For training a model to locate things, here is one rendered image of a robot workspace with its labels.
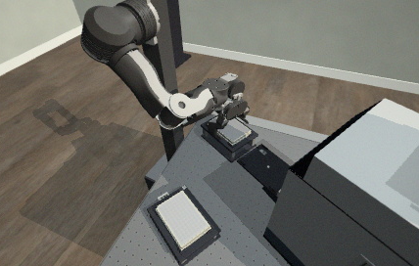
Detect dark grey rectangular frame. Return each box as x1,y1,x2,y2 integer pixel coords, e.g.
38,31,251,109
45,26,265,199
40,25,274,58
201,117,258,163

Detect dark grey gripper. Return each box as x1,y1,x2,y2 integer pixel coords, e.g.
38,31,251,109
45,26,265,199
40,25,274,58
208,97,250,141

